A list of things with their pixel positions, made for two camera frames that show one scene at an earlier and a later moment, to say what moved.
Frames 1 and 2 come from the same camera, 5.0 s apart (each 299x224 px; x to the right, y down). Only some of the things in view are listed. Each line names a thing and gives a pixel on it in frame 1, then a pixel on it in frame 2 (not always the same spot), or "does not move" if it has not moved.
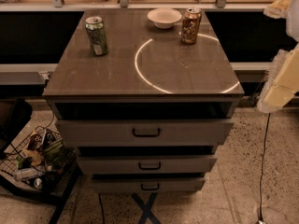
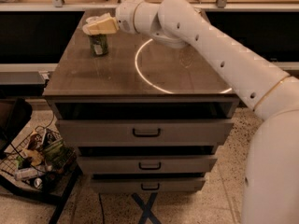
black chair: (14, 115) does not move
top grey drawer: (147, 133) does not move
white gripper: (293, 22) -> (125, 17)
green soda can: (97, 36) does not move
